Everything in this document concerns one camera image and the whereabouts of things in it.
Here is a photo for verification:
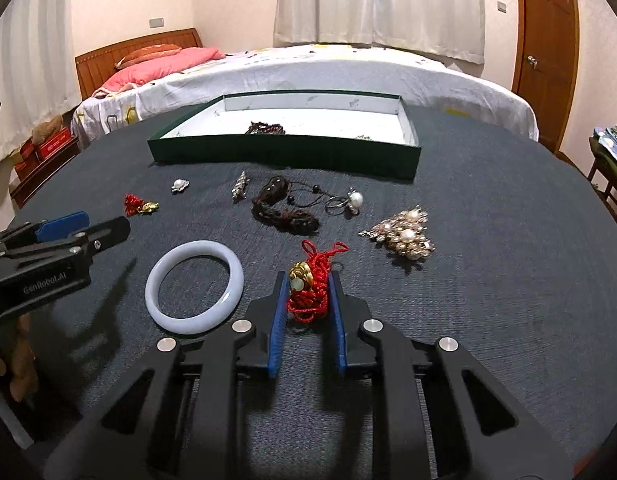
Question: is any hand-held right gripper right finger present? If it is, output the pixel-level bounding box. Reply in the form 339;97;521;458
328;271;579;480

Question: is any red and gold box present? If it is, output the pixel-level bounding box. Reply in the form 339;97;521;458
13;140;39;167

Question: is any pile of clothes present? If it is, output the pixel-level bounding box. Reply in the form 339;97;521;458
588;122;617;191

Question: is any wooden door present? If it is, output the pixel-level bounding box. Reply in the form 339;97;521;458
511;0;581;153

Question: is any pink blanket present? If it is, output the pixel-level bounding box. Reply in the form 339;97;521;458
91;47;226;98

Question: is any white jade bangle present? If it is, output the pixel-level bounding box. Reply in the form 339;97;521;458
145;241;245;335

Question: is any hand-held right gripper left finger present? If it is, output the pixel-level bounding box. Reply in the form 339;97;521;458
43;271;289;480

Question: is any pearl gold cluster brooch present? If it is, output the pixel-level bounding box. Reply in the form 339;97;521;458
358;205;436;261

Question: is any orange pillow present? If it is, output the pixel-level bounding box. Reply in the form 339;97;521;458
114;44;182;70

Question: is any silver rhinestone brooch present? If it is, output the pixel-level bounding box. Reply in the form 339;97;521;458
232;170;250;204

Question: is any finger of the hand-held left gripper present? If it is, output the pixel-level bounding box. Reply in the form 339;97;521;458
0;211;92;256
3;216;132;266

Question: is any sheer white side curtain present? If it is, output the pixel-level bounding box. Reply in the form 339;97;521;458
0;0;80;171

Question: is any small red tassel gold charm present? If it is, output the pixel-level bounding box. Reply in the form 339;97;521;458
123;193;160;217

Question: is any white window curtain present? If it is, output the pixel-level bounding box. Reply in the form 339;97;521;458
273;0;486;65

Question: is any red cord gold pendant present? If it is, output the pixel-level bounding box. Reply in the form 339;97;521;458
287;240;350;323

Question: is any pearl ring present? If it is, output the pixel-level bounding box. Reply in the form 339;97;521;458
325;187;364;218

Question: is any wooden headboard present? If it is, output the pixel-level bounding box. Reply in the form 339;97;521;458
75;28;204;102

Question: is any green shallow box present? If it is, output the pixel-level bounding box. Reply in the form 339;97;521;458
147;91;421;182

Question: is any red gift box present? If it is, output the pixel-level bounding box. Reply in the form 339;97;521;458
36;127;72;158

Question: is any person's left hand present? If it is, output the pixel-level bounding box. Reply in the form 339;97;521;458
0;312;39;403

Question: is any bed with patterned sheet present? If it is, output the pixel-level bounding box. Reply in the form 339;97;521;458
71;42;539;148

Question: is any brown teddy bear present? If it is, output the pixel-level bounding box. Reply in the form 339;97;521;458
31;115;64;143

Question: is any wooden nightstand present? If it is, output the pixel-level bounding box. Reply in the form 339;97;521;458
8;132;82;209

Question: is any wooden chair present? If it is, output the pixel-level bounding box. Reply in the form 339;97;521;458
585;155;617;238

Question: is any dark red bead bracelet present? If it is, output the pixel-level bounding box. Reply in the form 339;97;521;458
245;120;286;136

